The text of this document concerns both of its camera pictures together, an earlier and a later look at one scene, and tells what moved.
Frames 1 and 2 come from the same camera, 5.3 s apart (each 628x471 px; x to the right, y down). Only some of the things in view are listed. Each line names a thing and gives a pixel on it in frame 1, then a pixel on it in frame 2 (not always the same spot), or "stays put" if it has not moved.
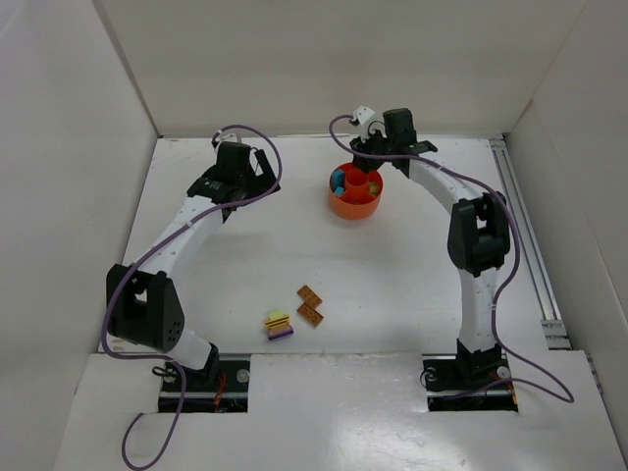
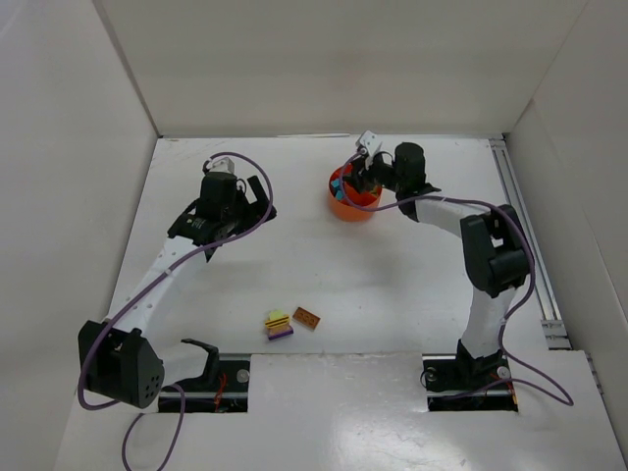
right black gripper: [370, 160] → [359, 173]
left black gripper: [265, 167] → [250, 205]
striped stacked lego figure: [278, 325] stays put
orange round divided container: [354, 193] stays put
